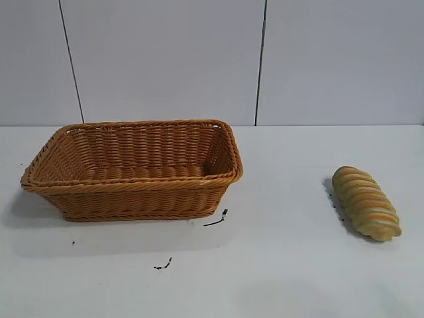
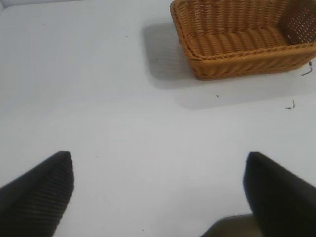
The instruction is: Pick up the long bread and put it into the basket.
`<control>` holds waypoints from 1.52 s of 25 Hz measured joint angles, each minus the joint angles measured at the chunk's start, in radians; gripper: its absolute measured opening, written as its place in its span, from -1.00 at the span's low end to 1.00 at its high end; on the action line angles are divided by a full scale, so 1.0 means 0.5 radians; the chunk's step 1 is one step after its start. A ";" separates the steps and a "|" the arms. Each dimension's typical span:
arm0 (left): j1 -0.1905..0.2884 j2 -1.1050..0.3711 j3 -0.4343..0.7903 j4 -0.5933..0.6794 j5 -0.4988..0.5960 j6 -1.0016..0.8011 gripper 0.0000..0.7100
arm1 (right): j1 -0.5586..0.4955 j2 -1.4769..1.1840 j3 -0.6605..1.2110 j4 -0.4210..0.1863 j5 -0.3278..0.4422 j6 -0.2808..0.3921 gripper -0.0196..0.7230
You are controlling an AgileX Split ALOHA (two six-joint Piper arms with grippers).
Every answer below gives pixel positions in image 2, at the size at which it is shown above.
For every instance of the brown woven wicker basket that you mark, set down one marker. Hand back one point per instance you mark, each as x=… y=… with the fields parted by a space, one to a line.
x=237 y=42

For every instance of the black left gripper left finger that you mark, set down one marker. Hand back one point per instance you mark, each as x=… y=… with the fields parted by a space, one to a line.
x=34 y=197

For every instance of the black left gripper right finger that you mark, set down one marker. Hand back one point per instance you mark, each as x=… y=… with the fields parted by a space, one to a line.
x=281 y=197

